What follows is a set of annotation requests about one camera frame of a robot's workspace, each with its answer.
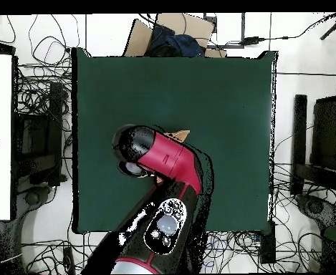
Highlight dark blue garment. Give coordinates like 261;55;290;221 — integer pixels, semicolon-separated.
144;24;206;58

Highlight tan terry towel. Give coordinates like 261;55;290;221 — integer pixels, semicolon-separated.
137;129;191;185

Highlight black stand frame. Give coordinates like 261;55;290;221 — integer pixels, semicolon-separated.
12;81;69;187
289;94;336;197

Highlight black rectangular box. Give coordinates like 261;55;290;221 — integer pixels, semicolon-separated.
259;220;277;265

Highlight black power adapter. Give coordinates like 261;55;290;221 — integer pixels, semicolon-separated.
239;36;267;46

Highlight dark green table cloth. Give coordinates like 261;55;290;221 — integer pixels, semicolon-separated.
71;47;279;234

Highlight brown cardboard box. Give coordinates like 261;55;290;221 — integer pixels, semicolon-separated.
123;12;228;58

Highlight tangled black floor cables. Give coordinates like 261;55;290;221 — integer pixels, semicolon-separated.
15;14;81;115
204;163;329;274

